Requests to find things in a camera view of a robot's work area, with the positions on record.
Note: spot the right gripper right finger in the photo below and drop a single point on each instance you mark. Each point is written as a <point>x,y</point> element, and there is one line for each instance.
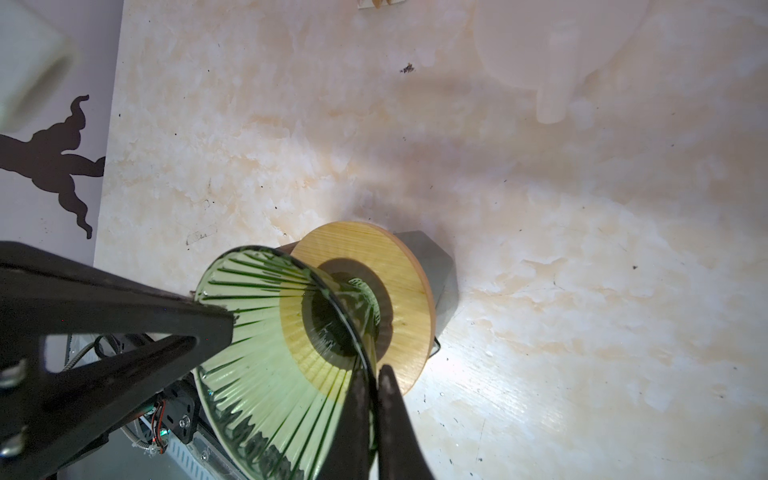
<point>400,456</point>

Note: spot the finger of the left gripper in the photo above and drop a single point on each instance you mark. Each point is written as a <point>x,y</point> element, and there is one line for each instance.
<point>48,418</point>

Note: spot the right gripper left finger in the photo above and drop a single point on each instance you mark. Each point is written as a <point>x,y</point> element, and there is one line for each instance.
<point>349,456</point>

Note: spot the green glass dripper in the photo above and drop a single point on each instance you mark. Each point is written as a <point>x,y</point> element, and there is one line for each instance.
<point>274,396</point>

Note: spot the wooden ring holder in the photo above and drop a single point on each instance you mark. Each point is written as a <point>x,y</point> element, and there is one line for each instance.
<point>348,249</point>

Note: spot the clear plastic dripper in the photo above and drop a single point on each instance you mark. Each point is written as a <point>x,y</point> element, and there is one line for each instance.
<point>550,47</point>

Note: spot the coffee filter pack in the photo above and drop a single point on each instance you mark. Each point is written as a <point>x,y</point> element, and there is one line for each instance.
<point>366,4</point>

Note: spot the black base frame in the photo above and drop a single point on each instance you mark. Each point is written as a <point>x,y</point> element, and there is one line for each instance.
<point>168,437</point>

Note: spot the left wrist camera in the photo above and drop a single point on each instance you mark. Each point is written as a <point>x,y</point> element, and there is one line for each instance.
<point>36,57</point>

